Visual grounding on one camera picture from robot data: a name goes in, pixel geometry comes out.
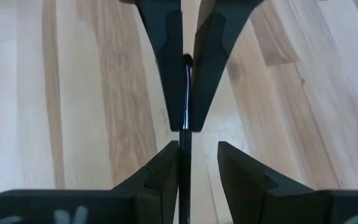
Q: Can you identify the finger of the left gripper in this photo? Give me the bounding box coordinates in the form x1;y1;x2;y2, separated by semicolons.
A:
135;0;185;131
191;0;265;132

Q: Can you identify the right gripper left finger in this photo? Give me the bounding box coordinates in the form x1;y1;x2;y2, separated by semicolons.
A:
112;140;179;224

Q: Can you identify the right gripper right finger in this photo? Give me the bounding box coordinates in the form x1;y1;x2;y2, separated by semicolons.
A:
218;141;315;224

